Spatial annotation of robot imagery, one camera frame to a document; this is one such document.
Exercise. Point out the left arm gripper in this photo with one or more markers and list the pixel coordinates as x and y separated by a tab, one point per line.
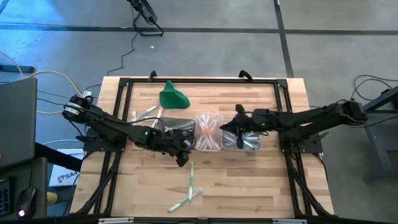
177	141

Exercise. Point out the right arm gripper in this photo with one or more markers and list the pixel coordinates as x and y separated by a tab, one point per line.
258	119

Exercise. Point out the blue toothbrush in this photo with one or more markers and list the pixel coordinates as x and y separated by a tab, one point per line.
252	144
250	137
230	138
147	112

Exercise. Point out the orange toothbrush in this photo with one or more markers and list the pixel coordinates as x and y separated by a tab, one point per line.
213	143
206	137
158	116
134	116
214	123
201	140

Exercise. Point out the green toothbrush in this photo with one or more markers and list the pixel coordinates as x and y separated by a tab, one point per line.
183	203
208	127
186	126
190	180

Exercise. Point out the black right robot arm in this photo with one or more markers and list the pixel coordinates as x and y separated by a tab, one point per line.
311	119

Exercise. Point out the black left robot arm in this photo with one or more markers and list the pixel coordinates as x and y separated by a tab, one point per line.
109	124

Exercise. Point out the light grey plastic bin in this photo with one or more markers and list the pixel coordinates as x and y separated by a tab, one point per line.
258	147

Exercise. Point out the clear plastic bin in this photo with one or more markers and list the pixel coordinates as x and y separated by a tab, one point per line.
199	115

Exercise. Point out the green cloth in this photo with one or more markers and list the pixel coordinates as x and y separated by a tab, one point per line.
172	99

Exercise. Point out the white sheet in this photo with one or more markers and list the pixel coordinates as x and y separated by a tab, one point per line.
71	152

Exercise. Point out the white power adapter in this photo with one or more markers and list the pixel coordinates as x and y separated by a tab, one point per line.
87	93

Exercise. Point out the white printed cardboard box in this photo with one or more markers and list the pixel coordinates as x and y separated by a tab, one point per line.
62	177

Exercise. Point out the black diagonal desk beam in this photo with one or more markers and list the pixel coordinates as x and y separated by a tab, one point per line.
56	157

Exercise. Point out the small yellow object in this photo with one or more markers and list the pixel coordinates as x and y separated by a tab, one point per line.
52	198

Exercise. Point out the dark grey table stand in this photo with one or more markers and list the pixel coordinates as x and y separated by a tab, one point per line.
376	146

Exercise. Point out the dark side desk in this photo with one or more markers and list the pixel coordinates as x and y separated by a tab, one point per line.
37	174

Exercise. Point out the black floor fan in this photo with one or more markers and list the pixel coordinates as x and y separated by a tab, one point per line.
146	11

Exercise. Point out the black computer mouse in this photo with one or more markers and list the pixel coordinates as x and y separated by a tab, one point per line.
26	202

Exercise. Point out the dark grey desk panel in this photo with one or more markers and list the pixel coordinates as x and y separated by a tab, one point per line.
17	124

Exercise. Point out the black keyboard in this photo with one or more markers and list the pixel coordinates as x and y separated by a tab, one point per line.
4	199

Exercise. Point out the black floor bar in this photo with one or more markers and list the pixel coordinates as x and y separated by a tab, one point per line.
18	69

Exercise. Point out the silver frame bracket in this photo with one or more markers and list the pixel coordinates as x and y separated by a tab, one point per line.
289	221
115	221

